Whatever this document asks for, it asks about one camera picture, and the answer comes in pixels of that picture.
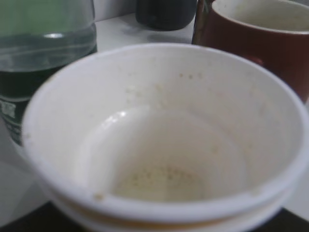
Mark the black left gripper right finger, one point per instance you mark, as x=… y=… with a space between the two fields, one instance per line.
x=286 y=221

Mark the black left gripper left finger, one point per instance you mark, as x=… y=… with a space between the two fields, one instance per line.
x=46 y=218

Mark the yellow paper cup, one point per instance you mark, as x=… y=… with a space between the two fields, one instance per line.
x=162 y=137

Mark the clear water bottle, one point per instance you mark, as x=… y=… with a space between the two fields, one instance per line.
x=38 y=38

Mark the red ceramic mug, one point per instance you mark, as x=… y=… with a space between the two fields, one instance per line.
x=271 y=33

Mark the black mug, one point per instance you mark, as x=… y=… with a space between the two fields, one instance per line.
x=165 y=15

